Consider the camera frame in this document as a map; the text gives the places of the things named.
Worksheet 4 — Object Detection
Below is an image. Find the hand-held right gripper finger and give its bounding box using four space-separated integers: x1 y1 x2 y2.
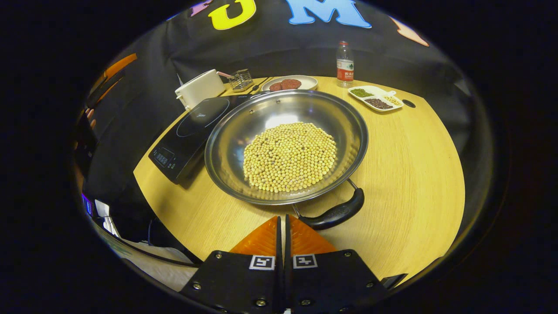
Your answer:
284 214 388 314
180 215 284 314

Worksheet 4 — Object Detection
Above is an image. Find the metal wire basket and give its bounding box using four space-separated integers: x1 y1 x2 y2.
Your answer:
228 68 255 92

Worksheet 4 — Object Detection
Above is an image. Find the pile of yellow soybeans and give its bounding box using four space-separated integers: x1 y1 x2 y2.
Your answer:
243 122 338 193

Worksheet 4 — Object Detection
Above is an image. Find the steel pot with black handles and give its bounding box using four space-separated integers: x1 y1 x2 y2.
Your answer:
204 89 369 231

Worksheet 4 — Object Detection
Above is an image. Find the clear water bottle red label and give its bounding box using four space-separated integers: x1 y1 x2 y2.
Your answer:
336 41 354 88

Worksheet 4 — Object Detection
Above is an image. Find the white cloth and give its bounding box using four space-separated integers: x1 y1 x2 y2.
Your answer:
118 238 203 292

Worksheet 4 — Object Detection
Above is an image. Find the black induction cooktop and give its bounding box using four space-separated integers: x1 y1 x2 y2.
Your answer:
148 94 266 184

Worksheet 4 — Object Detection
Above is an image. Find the white divided dish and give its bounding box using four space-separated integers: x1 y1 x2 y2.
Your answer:
347 85 404 113

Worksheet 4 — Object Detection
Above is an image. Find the black backdrop cloth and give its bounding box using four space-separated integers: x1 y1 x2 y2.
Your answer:
81 0 484 210

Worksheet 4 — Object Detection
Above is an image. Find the round white plate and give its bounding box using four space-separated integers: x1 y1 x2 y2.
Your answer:
262 75 319 92

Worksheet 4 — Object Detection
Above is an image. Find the white toaster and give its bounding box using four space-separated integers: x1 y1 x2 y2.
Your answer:
175 69 226 110

